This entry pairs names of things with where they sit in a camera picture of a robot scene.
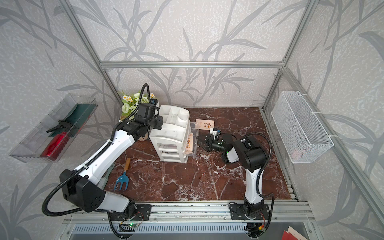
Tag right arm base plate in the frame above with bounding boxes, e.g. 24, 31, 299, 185
228, 200, 271, 221

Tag dark green cloth in tray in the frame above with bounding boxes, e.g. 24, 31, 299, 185
64, 104, 97, 130

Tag red brush in tray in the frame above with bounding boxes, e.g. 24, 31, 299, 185
40, 132, 69, 161

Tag blue garden hand fork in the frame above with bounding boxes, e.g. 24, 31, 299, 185
114, 158, 131, 191

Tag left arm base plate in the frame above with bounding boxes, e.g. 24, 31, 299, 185
111, 204, 152, 221

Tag red booklet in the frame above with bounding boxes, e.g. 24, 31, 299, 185
282, 227, 308, 240

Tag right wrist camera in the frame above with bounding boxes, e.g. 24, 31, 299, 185
210, 128, 221, 137

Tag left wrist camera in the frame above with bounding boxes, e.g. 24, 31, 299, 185
150, 99, 159, 106

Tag white plastic drawer organizer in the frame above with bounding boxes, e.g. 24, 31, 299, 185
150, 105, 191, 163

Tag aluminium mounting rail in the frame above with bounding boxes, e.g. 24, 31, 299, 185
55, 200, 319, 240

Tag beige printed postcard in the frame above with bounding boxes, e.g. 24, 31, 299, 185
185, 133, 193, 154
195, 119, 215, 130

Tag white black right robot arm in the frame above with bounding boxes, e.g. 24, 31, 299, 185
197, 132, 272, 219

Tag artificial green white flowers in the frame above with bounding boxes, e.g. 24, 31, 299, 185
120, 92, 141, 121

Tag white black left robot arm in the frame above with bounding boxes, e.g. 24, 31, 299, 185
60, 100, 163, 217

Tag black clamp in tray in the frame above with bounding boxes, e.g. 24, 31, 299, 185
46, 120, 80, 138

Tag clear wall-mounted plastic tray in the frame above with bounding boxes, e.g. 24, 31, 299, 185
9, 94, 98, 163

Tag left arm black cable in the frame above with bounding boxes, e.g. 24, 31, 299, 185
41, 83, 151, 217

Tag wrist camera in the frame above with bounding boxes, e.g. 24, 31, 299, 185
210, 128, 221, 137
150, 99, 159, 106

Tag white wire mesh basket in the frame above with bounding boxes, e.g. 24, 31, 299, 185
272, 91, 334, 164

